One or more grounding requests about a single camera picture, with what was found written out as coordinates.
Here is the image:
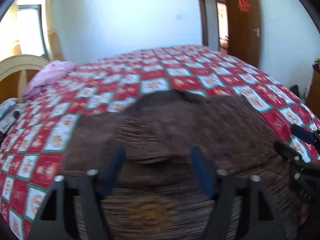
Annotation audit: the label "brown striped knit sweater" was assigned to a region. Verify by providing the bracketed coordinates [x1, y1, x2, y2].
[61, 90, 299, 239]

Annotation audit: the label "grey clothes on bedside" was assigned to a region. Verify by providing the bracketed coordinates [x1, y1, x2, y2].
[0, 98, 25, 134]

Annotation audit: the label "brown wooden cabinet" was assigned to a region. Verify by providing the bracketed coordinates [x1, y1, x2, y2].
[305, 70, 320, 118]

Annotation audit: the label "red white patterned bedspread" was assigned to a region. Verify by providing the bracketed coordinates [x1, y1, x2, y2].
[1, 46, 319, 239]

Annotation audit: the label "brown wooden door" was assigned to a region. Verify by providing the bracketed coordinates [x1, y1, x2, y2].
[225, 0, 261, 68]

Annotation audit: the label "red double happiness decoration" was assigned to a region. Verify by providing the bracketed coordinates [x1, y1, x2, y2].
[238, 0, 251, 12]

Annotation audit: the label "pink pillow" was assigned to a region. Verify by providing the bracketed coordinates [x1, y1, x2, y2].
[22, 60, 76, 100]

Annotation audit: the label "wooden headboard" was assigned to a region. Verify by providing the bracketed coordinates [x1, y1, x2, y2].
[0, 54, 49, 103]

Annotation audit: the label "silver door handle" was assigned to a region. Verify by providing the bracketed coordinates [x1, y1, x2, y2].
[254, 28, 260, 37]

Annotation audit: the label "window with frame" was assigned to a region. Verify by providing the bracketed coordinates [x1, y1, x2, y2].
[16, 0, 48, 58]

